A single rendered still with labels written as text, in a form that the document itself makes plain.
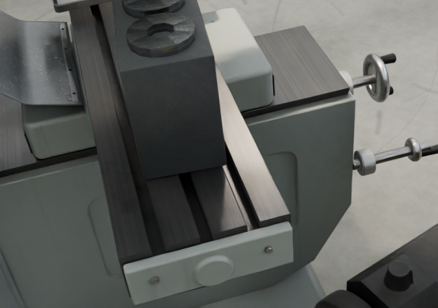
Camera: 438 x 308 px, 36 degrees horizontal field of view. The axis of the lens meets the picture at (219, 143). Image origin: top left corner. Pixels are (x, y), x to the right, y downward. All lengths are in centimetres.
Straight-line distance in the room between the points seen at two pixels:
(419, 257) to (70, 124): 70
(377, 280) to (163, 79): 60
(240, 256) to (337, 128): 64
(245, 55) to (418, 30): 179
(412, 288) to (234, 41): 60
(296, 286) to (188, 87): 99
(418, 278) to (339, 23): 201
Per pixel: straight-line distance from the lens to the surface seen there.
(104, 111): 111
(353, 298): 127
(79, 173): 139
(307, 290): 178
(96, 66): 123
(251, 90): 136
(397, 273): 124
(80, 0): 142
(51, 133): 133
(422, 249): 136
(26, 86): 131
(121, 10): 99
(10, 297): 158
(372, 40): 303
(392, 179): 235
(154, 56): 87
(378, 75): 163
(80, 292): 164
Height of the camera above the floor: 161
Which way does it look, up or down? 40 degrees down
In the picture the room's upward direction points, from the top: 7 degrees counter-clockwise
